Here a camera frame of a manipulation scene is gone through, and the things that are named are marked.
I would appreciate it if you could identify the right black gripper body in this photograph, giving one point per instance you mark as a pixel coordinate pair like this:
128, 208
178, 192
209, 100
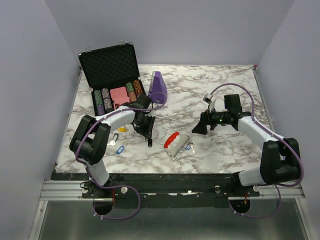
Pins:
218, 118

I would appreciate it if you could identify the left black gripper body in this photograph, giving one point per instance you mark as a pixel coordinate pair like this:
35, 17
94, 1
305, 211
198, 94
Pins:
147, 121

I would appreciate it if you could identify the metal key organizer red handle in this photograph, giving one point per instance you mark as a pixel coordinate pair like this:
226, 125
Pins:
176, 143

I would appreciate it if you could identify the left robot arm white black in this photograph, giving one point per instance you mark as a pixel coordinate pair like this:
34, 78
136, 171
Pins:
89, 142

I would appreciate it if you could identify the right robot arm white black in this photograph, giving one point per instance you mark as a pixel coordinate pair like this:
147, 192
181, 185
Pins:
278, 162

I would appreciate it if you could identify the key with yellow tag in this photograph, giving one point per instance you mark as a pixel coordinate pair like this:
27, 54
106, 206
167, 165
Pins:
122, 129

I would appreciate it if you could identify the blue tagged key on organizer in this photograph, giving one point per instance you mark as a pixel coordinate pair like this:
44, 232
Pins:
190, 147

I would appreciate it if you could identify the key with blue tag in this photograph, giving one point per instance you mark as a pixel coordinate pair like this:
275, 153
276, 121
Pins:
121, 148

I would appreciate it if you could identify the purple metronome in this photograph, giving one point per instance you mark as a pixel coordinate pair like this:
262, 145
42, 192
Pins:
157, 90

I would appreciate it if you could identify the pink playing card deck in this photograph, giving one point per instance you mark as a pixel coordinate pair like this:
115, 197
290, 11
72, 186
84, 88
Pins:
119, 95

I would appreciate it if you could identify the black poker chip case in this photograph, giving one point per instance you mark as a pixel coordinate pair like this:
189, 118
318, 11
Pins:
110, 68

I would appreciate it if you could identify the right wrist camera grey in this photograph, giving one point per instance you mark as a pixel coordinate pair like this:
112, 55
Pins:
208, 98

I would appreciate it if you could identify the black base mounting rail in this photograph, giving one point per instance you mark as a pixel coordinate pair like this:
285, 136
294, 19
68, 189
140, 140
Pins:
159, 191

